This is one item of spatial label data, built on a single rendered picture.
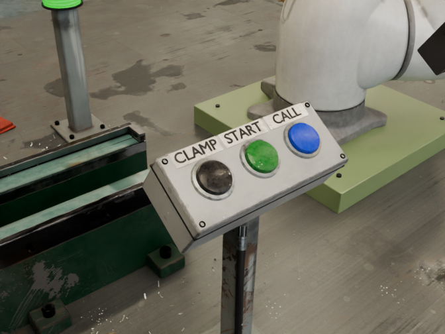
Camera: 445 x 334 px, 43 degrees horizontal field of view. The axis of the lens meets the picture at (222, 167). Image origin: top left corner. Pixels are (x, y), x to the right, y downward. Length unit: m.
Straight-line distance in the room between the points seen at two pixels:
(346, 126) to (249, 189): 0.51
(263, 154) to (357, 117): 0.51
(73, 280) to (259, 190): 0.32
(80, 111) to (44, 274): 0.42
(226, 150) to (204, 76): 0.77
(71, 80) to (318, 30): 0.42
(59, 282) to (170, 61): 0.73
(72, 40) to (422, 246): 0.62
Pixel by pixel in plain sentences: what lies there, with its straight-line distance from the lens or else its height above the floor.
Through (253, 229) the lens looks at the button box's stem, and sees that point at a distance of 0.54.
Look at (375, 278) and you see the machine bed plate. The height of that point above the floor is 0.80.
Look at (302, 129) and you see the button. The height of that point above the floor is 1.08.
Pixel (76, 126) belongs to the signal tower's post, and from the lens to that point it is 1.03.
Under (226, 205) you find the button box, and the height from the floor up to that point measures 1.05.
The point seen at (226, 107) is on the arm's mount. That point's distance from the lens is 1.03.
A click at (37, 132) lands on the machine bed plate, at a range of 1.07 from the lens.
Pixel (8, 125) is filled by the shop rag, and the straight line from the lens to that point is 1.09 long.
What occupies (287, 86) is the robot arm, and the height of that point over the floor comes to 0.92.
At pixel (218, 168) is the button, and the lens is 0.45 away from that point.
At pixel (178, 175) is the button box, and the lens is 0.44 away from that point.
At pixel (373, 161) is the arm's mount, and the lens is 0.92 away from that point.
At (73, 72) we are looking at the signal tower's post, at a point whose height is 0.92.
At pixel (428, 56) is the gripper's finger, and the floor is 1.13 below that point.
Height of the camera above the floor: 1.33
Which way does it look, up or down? 34 degrees down
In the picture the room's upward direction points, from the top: 1 degrees clockwise
